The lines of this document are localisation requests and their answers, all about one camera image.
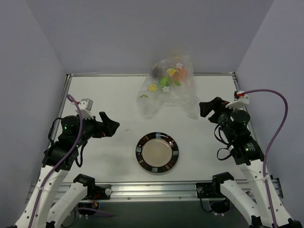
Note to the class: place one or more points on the clear printed plastic bag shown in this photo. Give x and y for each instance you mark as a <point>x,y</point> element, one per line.
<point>169,83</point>

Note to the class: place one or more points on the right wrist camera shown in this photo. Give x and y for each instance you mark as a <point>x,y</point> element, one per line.
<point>241,100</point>

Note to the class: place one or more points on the front aluminium rail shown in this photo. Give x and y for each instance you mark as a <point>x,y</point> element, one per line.
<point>159,191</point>

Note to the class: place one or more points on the round dark rimmed plate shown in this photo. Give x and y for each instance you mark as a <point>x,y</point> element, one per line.
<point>157,153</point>

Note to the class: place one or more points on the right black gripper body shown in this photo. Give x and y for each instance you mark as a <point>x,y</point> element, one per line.
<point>217,114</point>

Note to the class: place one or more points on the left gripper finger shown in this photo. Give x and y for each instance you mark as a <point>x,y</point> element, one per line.
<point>109,126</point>
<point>108,133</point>

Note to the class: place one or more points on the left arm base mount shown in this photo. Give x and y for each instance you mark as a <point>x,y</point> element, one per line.
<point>99,192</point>

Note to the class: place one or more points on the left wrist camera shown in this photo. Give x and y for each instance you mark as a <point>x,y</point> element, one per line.
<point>85,106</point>

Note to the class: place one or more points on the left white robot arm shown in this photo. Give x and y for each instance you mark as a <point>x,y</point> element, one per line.
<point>41,210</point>

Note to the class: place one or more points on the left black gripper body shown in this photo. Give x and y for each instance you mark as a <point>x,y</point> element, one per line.
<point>99,128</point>

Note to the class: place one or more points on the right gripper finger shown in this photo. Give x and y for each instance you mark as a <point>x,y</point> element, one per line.
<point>217,102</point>
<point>205,108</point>

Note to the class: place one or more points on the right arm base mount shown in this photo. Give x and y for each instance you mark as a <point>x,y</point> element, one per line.
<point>207,190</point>

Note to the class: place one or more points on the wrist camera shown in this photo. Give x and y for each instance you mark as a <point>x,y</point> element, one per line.
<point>241,100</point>
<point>85,106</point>

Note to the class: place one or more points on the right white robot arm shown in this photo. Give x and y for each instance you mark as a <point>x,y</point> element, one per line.
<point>266,209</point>

